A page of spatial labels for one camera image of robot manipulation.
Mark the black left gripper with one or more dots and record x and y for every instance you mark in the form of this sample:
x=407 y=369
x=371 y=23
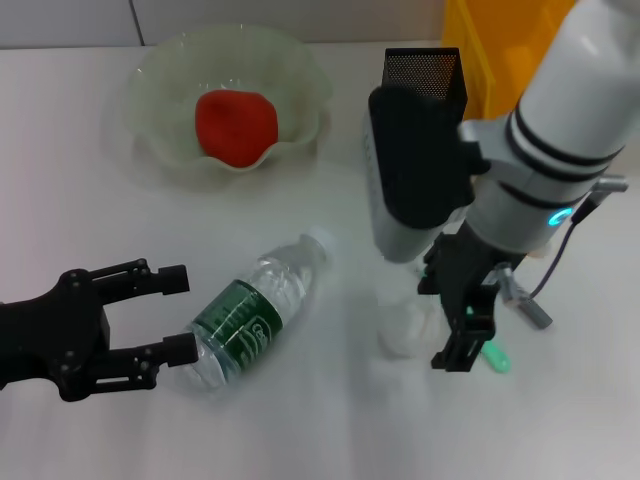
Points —
x=55 y=335

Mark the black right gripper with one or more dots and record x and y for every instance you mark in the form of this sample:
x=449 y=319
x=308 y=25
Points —
x=470 y=270

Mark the white paper ball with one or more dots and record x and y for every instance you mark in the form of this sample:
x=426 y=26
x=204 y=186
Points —
x=405 y=330

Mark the green pen white cap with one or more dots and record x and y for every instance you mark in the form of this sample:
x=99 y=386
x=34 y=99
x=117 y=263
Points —
x=497 y=360

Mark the clear water bottle green label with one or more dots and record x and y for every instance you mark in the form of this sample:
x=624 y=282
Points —
x=245 y=315

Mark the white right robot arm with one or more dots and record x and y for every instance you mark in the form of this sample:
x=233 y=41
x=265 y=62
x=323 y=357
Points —
x=565 y=115

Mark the grey pen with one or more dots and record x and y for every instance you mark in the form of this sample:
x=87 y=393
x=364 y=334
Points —
x=537 y=312

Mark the pale green glass fruit bowl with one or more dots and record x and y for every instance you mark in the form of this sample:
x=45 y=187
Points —
x=170 y=110

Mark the black mesh pen holder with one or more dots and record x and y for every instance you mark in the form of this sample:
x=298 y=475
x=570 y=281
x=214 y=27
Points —
x=425 y=70

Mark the yellow plastic storage bin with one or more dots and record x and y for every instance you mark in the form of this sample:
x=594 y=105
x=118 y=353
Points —
x=480 y=55

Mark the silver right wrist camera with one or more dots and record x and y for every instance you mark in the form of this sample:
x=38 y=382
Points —
x=420 y=165

